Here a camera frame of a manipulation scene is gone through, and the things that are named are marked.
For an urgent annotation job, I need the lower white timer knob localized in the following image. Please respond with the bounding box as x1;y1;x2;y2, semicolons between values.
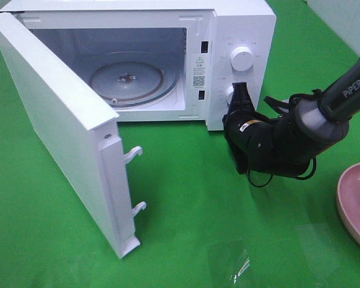
224;85;234;106

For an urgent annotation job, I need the white microwave oven body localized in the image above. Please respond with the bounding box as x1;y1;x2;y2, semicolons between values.
0;1;276;131

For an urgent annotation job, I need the upper white microwave knob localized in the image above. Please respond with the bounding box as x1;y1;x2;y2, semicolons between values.
230;46;254;71

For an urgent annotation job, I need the clear tape patch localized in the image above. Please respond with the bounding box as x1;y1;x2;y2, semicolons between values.
208;238;254;287

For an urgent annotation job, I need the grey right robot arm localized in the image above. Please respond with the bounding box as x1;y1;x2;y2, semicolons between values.
222;58;360;180

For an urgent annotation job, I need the glass microwave turntable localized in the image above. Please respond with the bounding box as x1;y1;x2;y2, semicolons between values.
89;51;182;108

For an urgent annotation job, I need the pink round plate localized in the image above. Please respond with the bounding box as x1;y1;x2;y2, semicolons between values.
337;163;360;245

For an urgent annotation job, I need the white microwave door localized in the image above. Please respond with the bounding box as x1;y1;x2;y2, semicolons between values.
0;13;146;257

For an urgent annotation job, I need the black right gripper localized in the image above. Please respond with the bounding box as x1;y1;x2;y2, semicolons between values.
223;82;309;178

